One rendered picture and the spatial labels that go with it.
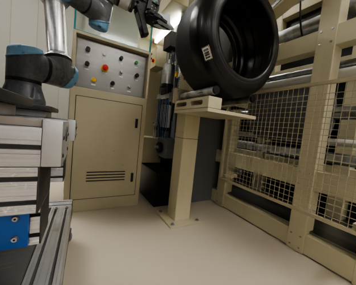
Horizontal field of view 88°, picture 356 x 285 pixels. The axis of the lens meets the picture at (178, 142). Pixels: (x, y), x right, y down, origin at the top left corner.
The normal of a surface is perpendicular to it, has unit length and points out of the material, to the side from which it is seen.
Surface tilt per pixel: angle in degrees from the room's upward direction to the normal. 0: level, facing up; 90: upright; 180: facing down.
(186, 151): 90
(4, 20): 90
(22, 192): 90
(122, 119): 90
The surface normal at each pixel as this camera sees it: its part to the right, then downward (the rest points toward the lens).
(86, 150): 0.49, 0.11
